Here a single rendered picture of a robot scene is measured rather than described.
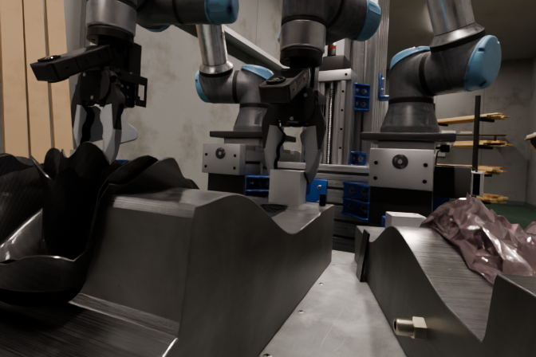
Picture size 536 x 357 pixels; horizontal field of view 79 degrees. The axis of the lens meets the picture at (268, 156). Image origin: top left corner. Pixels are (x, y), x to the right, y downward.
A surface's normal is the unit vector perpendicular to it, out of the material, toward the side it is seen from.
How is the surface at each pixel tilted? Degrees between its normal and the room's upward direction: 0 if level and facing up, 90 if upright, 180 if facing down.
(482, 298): 10
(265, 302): 90
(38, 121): 79
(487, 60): 97
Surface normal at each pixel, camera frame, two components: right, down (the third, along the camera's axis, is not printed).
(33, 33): 0.88, -0.14
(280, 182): -0.39, -0.02
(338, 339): 0.05, -1.00
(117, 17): 0.62, 0.04
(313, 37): 0.37, 0.01
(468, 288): 0.03, -0.98
